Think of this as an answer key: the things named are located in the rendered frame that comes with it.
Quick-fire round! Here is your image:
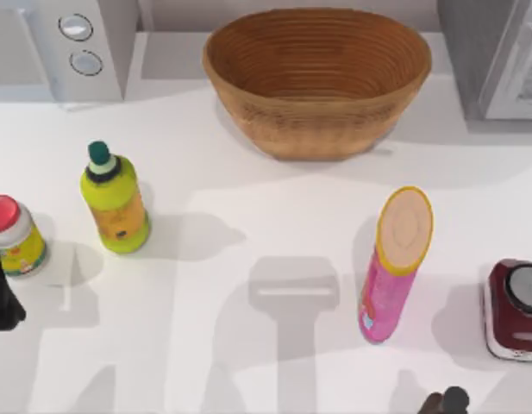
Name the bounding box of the brown woven basket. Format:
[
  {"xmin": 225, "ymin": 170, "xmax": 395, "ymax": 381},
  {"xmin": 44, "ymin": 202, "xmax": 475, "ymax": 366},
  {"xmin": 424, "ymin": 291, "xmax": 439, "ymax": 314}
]
[{"xmin": 202, "ymin": 7, "xmax": 434, "ymax": 162}]

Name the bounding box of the pink can with yellow rim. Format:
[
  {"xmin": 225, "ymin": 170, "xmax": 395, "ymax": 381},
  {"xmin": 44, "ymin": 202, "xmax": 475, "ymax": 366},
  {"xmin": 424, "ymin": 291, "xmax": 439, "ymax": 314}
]
[{"xmin": 358, "ymin": 185, "xmax": 435, "ymax": 346}]

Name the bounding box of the green bottle with dark cap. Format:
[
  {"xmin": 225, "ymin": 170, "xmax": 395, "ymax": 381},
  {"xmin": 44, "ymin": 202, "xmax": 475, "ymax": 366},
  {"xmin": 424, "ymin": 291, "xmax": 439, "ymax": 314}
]
[{"xmin": 79, "ymin": 141, "xmax": 151, "ymax": 254}]

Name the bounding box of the microwave knob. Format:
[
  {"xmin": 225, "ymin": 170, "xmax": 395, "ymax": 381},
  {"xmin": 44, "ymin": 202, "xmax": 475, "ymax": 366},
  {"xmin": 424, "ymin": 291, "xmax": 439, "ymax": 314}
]
[
  {"xmin": 58, "ymin": 12, "xmax": 94, "ymax": 42},
  {"xmin": 69, "ymin": 49, "xmax": 104, "ymax": 77}
]

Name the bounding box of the yellow jar with red lid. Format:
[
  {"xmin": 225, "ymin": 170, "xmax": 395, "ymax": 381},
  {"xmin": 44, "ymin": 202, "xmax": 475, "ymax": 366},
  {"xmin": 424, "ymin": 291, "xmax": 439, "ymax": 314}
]
[{"xmin": 0, "ymin": 194, "xmax": 47, "ymax": 278}]

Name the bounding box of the grey cabinet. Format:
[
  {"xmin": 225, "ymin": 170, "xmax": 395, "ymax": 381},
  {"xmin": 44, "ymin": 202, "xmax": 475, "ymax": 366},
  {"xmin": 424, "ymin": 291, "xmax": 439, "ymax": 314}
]
[{"xmin": 437, "ymin": 0, "xmax": 532, "ymax": 122}]

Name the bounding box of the dark red jar grey lid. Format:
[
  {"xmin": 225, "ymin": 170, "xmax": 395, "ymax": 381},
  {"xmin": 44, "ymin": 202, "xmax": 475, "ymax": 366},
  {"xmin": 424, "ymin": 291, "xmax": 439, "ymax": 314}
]
[{"xmin": 482, "ymin": 258, "xmax": 532, "ymax": 364}]

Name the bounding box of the pale microwave oven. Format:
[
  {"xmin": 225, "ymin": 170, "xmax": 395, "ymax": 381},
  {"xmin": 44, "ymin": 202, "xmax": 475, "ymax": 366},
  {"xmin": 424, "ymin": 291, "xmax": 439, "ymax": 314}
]
[{"xmin": 0, "ymin": 0, "xmax": 141, "ymax": 104}]

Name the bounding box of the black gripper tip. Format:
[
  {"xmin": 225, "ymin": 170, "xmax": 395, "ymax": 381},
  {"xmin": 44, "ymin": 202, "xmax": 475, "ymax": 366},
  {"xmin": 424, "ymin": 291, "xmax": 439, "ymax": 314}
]
[{"xmin": 0, "ymin": 220, "xmax": 27, "ymax": 332}]

